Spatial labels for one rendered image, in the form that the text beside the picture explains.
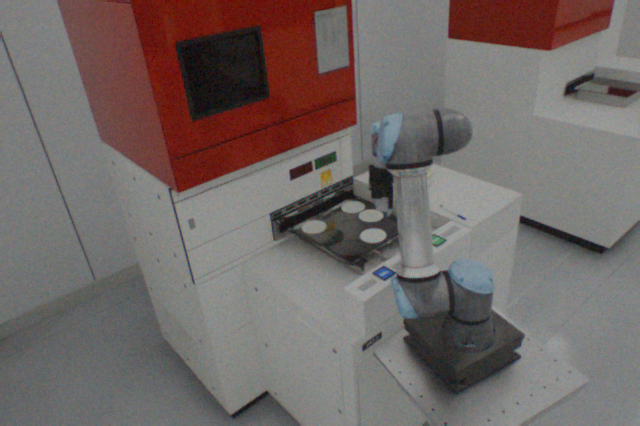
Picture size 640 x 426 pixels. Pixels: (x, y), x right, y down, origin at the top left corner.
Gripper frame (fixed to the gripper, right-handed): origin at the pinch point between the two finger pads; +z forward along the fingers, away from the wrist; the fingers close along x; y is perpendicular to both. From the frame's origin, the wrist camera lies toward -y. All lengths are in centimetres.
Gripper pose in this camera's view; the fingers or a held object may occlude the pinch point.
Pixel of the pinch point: (389, 212)
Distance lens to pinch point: 185.8
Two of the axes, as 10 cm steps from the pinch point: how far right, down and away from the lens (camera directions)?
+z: 0.8, 8.6, 5.1
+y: -10.0, 0.9, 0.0
